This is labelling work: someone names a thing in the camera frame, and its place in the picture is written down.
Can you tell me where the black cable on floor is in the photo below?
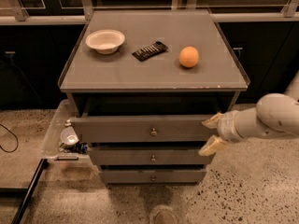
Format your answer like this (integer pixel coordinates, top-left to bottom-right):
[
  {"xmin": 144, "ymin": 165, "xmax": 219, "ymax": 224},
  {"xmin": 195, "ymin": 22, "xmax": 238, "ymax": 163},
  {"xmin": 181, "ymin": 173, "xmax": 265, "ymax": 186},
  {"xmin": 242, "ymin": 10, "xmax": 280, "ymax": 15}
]
[{"xmin": 0, "ymin": 123, "xmax": 20, "ymax": 153}]

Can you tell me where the small white bowl in bin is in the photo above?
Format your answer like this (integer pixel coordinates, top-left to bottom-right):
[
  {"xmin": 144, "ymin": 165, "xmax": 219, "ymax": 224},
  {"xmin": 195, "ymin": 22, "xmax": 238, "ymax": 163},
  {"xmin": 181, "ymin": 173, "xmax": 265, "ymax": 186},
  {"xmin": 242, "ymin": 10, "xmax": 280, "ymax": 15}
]
[{"xmin": 60, "ymin": 126, "xmax": 78, "ymax": 146}]

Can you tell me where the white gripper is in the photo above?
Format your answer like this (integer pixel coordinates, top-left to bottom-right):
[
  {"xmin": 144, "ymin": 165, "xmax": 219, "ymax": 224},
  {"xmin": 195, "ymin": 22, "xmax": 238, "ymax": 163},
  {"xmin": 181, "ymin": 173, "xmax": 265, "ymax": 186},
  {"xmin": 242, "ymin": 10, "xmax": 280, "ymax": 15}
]
[{"xmin": 199, "ymin": 110, "xmax": 245, "ymax": 156}]

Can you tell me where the orange fruit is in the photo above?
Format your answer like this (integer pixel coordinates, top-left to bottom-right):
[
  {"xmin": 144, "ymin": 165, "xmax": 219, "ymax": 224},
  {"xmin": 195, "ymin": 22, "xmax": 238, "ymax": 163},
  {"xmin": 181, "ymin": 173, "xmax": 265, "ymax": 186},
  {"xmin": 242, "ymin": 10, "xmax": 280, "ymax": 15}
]
[{"xmin": 178, "ymin": 47, "xmax": 199, "ymax": 68}]

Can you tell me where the grey drawer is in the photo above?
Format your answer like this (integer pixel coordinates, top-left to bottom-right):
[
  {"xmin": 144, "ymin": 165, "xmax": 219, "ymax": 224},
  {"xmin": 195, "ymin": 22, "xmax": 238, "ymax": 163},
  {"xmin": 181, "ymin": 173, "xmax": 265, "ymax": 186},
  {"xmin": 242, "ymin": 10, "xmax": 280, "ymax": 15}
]
[
  {"xmin": 89, "ymin": 147, "xmax": 214, "ymax": 165},
  {"xmin": 100, "ymin": 169, "xmax": 206, "ymax": 184},
  {"xmin": 71, "ymin": 115, "xmax": 217, "ymax": 143}
]

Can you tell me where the grey middle drawer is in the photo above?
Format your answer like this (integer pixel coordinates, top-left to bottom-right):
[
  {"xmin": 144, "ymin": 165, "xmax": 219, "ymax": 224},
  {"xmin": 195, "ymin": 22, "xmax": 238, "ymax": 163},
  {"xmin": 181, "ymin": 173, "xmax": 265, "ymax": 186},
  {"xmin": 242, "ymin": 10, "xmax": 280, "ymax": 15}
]
[{"xmin": 89, "ymin": 147, "xmax": 214, "ymax": 165}]

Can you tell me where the metal railing frame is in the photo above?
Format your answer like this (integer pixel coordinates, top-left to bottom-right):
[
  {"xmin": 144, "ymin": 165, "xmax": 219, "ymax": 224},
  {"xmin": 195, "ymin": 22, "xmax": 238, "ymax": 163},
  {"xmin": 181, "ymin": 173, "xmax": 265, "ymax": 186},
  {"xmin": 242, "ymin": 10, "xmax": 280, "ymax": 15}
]
[{"xmin": 0, "ymin": 0, "xmax": 299, "ymax": 25}]

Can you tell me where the grey top drawer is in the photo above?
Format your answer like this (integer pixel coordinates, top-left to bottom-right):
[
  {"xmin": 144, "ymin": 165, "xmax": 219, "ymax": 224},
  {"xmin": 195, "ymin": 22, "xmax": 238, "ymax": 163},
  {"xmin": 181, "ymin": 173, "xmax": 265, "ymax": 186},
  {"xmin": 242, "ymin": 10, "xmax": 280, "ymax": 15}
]
[{"xmin": 71, "ymin": 115, "xmax": 217, "ymax": 143}]

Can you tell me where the black floor rail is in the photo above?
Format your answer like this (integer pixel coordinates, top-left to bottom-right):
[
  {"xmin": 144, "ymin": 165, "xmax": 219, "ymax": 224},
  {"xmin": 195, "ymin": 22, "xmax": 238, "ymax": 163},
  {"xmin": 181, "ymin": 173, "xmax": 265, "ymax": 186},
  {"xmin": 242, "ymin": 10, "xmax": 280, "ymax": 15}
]
[{"xmin": 11, "ymin": 159, "xmax": 49, "ymax": 224}]

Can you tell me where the white paper bowl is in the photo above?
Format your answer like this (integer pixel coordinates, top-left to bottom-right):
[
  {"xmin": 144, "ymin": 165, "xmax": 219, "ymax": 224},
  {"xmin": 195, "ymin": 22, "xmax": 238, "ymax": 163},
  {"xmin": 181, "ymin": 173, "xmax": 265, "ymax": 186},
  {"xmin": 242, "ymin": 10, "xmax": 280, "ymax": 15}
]
[{"xmin": 85, "ymin": 29, "xmax": 125, "ymax": 54}]

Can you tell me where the black snack bar packet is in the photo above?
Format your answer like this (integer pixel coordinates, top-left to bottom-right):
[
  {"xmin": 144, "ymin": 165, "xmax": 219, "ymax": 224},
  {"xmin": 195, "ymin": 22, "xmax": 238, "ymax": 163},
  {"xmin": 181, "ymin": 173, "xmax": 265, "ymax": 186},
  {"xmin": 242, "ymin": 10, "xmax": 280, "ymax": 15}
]
[{"xmin": 132, "ymin": 41, "xmax": 168, "ymax": 62}]

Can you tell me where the clear plastic storage bin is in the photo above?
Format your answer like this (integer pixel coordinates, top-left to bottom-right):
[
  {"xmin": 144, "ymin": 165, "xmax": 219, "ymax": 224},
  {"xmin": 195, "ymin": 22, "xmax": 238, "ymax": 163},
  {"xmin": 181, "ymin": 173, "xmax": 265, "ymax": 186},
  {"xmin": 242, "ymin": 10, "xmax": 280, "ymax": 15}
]
[{"xmin": 41, "ymin": 100, "xmax": 89, "ymax": 161}]

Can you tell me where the grey drawer cabinet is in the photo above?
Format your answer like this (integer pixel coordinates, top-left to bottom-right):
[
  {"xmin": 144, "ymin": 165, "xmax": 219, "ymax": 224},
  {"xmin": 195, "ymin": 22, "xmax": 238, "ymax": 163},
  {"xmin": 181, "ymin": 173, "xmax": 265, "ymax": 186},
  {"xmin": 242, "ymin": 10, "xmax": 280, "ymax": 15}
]
[{"xmin": 59, "ymin": 10, "xmax": 249, "ymax": 172}]

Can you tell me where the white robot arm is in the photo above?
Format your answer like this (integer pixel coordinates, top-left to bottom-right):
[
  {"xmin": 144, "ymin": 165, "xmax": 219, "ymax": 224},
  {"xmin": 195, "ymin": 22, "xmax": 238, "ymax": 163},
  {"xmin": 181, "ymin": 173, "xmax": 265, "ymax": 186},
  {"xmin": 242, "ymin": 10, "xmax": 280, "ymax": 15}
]
[{"xmin": 199, "ymin": 72, "xmax": 299, "ymax": 156}]

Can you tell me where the grey bottom drawer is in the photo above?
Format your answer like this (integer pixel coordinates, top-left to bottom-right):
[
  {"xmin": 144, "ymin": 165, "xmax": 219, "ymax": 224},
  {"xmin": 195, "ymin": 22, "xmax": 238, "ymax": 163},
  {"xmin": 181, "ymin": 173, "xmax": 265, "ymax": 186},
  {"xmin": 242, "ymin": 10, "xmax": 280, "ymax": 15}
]
[{"xmin": 100, "ymin": 169, "xmax": 206, "ymax": 184}]

